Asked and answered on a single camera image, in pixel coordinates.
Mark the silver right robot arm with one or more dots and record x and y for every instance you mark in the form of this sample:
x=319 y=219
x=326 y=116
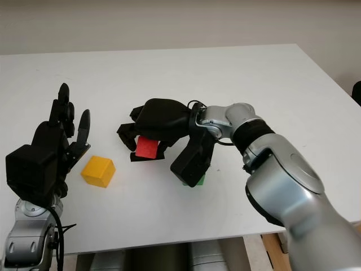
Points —
x=282 y=183

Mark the grey robot leg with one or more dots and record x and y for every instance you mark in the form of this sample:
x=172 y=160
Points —
x=211 y=257
x=107 y=261

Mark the dark robot waist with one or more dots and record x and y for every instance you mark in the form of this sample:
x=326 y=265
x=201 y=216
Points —
x=158 y=258

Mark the grey table leg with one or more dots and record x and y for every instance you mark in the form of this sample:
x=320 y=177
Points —
x=282 y=242

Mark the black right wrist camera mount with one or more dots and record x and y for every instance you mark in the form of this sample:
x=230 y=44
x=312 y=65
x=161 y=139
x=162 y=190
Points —
x=191 y=166

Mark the grey left robot leg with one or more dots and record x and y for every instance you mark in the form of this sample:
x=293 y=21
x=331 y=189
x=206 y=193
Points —
x=107 y=261

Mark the grey right robot leg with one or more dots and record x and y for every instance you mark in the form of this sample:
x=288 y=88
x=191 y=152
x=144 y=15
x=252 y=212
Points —
x=211 y=257

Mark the black chair part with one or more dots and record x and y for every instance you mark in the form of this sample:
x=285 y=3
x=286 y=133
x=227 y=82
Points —
x=357 y=93

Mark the red wooden block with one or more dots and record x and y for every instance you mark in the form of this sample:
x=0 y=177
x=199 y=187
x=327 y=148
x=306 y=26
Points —
x=146 y=148

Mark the black tape strip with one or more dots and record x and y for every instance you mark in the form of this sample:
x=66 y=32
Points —
x=132 y=158

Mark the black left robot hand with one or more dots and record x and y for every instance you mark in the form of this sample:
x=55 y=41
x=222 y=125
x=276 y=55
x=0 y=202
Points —
x=49 y=135

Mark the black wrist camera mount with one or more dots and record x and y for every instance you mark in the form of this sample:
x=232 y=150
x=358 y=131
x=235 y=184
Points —
x=31 y=172
x=191 y=166

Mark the white table frame beam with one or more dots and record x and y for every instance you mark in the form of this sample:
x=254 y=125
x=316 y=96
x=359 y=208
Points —
x=253 y=254

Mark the yellow wooden block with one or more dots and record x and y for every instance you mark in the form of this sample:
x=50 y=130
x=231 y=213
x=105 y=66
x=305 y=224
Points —
x=97 y=170

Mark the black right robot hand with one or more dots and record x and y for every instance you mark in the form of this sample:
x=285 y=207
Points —
x=160 y=118

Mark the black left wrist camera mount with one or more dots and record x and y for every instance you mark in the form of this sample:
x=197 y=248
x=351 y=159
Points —
x=31 y=172

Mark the green wooden block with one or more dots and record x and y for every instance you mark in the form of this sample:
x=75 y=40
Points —
x=200 y=180

